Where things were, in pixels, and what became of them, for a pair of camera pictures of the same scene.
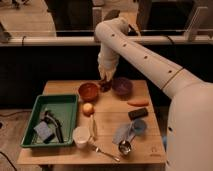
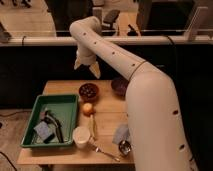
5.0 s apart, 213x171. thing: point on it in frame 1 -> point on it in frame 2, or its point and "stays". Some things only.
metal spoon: (96, 149) stays
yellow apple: (88, 109) stays
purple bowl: (122, 88) stays
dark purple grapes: (105, 86) -> (88, 90)
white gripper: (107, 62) -> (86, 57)
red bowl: (88, 91) stays
